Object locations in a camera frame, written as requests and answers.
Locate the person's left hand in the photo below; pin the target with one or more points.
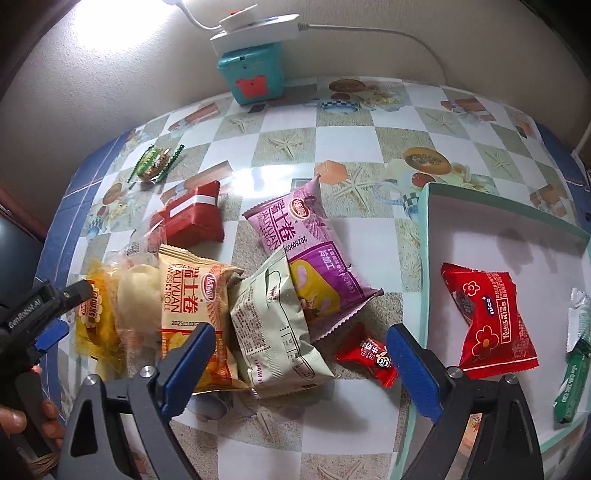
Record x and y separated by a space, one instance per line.
11 421

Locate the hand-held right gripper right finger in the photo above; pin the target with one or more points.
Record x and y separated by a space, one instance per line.
415 369

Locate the purple swiss roll packet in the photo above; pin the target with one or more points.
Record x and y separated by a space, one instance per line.
300 230

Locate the small red candy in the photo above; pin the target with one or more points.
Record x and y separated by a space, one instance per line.
369 355

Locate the orange swiss roll packet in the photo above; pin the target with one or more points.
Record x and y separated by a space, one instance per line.
194 295

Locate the white power strip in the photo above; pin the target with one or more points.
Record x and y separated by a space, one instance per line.
268 30

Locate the large red snack packet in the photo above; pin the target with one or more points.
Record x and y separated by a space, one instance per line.
489 318

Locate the mint green cardboard box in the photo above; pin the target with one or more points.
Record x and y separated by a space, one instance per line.
461 230

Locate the cream snack packet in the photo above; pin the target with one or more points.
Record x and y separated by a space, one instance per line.
272 323

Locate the yellow cake packet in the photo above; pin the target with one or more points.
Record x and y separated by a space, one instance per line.
99 323

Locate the black cabinet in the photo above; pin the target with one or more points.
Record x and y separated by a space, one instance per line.
14 258

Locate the silver green wafer packet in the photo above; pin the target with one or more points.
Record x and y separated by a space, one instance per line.
581 318

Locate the clear-wrapped white bun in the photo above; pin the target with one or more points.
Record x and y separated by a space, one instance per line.
138 286

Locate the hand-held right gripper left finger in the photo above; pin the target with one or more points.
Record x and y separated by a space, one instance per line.
184 364

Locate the dark green snack packet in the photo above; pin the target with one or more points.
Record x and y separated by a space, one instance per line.
575 383

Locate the teal cube box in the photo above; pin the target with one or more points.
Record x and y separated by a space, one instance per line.
251 74

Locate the green-wrapped round pastry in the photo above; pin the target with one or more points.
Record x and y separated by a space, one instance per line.
154 164

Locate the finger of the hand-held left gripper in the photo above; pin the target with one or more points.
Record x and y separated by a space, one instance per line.
74 295
51 336

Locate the red brown snack packet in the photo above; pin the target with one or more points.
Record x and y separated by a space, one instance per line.
194 217

